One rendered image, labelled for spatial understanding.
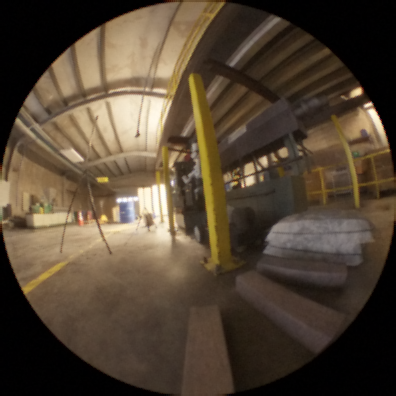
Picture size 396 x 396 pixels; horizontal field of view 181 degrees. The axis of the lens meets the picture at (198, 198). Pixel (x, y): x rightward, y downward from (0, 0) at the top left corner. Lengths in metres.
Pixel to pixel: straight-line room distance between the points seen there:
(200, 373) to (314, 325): 0.27
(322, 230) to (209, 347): 0.71
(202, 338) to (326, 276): 0.48
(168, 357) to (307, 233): 0.80
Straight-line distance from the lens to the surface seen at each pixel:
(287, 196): 1.39
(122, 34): 5.51
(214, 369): 0.33
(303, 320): 0.41
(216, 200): 0.73
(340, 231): 0.80
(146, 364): 0.46
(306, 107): 1.60
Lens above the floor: 0.41
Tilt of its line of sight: 4 degrees up
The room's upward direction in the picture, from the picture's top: 7 degrees counter-clockwise
